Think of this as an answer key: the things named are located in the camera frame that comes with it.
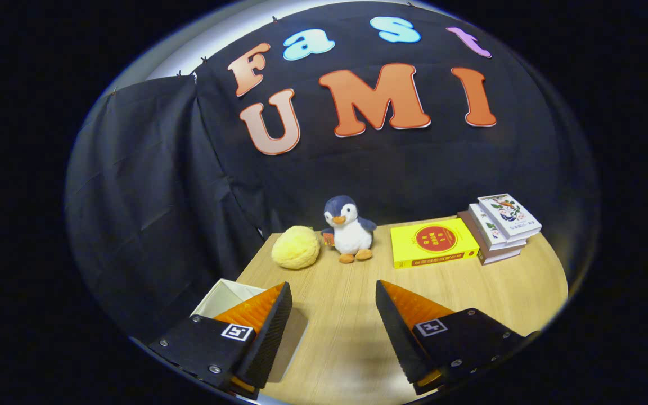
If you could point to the brown fabric storage box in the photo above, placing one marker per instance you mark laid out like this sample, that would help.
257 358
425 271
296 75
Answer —
225 298

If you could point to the penguin plush toy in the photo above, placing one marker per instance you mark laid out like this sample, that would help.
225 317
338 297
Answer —
351 233

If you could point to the white floral cover book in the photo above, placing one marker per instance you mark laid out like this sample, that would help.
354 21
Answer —
509 216

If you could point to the white paperback book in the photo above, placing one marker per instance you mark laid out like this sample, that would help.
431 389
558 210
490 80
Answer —
490 230

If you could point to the yellow fuzzy plush ball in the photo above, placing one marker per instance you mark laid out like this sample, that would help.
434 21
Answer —
296 247

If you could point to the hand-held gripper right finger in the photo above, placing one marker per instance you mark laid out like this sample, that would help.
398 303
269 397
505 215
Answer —
397 337

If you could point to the yellow book red circle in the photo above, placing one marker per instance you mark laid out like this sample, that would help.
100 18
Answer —
433 242

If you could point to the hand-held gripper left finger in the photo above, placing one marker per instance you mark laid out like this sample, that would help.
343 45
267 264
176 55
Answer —
270 337

